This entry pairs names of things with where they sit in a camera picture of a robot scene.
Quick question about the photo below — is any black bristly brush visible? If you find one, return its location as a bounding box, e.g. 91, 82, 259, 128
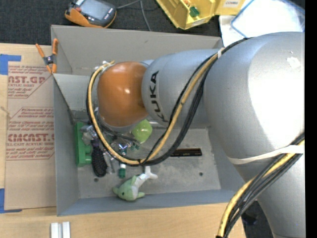
91, 139, 108, 178

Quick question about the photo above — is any light green apple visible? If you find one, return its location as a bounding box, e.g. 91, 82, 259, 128
131, 119, 153, 144

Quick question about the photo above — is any bright green toy block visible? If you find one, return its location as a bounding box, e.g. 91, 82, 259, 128
75, 122, 93, 168

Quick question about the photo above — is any green and white toy whale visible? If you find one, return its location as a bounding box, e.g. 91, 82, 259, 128
112, 166, 159, 202

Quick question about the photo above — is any shiny silver crumpled object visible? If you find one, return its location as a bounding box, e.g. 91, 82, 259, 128
81, 124, 97, 144

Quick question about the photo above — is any grey metal bin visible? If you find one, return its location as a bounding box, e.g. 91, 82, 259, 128
51, 25, 246, 217

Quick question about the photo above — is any dark red-brown flat block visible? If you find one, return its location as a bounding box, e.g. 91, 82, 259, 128
170, 148, 203, 158

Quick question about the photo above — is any brown cardboard board red print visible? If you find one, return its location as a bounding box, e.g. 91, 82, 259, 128
0, 43, 58, 213

